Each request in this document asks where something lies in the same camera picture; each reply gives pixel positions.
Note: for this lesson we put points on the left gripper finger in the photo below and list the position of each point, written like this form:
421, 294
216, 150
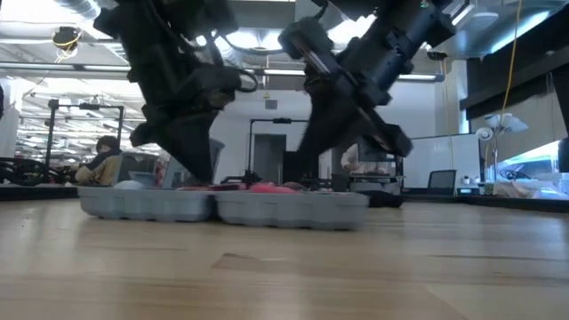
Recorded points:
186, 142

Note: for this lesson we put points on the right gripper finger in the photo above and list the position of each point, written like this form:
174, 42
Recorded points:
322, 124
347, 138

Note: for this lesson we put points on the grey plastic tool case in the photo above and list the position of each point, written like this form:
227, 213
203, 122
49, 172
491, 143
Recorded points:
289, 211

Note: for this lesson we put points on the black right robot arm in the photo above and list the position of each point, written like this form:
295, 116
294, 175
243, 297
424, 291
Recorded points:
400, 40

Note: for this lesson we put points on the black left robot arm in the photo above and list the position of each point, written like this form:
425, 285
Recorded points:
155, 35

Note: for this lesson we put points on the black background robot arm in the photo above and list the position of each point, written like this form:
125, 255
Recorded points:
26, 171

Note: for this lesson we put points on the person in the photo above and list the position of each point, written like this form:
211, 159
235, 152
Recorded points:
102, 164
360, 160

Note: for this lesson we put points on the light grey mesh office chair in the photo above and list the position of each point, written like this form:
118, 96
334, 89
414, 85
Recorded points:
175, 175

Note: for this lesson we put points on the dark equipment rack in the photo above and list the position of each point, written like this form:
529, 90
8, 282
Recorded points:
378, 182

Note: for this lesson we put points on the small black desk robot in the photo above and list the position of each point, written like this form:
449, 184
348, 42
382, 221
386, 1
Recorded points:
240, 178

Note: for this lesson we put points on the white board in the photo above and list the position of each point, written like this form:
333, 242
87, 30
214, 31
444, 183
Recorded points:
444, 153

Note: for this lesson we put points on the black ceiling-mounted device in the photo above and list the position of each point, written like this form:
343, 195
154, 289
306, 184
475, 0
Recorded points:
66, 36

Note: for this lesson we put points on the long ceiling light bar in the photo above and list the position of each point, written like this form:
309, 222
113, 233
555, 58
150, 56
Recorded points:
44, 66

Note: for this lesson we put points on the white ceiling access point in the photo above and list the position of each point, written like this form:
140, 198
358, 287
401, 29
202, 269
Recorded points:
482, 21

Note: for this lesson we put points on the white multi-head floor lamp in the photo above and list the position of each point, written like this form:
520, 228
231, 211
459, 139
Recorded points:
507, 122

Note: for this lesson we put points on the black gantry frame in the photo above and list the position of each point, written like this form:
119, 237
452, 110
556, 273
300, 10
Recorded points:
52, 133
282, 120

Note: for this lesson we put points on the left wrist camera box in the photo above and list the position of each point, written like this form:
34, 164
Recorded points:
218, 86

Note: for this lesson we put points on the grey wall vent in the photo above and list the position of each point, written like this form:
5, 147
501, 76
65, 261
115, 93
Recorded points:
271, 104

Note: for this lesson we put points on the black metal table frame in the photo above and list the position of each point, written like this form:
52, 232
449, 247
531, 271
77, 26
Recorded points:
35, 192

